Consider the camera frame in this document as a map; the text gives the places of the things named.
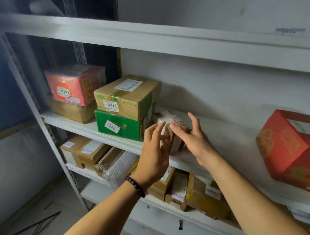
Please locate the small black clip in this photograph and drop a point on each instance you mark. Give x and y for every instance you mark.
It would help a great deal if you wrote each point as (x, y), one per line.
(180, 225)

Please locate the black tripod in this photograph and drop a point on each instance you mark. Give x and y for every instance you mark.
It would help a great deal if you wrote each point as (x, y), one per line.
(41, 222)

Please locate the person's left hand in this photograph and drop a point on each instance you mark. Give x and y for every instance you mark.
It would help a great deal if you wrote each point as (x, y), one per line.
(152, 162)

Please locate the red printed cardboard box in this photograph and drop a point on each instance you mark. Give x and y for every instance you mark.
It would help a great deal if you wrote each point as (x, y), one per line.
(283, 150)

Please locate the row of parcels shelf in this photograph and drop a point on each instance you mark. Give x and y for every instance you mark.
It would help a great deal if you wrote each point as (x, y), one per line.
(205, 201)

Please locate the dark green cardboard box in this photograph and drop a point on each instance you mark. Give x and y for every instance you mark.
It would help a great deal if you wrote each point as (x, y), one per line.
(130, 101)

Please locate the brown box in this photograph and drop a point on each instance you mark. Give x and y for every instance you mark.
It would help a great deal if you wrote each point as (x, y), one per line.
(72, 112)

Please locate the person's left forearm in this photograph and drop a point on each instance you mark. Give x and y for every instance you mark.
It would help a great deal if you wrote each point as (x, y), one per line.
(109, 213)

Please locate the person's right forearm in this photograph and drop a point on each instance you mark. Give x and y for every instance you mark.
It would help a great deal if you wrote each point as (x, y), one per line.
(254, 201)

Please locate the plain green cardboard box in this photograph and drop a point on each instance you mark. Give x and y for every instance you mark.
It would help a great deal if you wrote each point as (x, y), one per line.
(128, 129)

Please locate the pink red box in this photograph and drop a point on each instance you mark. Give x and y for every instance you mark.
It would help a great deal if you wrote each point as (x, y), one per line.
(75, 84)

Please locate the person's right hand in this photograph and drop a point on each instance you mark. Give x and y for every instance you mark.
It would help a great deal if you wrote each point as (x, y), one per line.
(198, 145)

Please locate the white metal shelf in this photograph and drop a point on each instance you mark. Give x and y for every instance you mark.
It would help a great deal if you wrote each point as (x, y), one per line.
(169, 41)

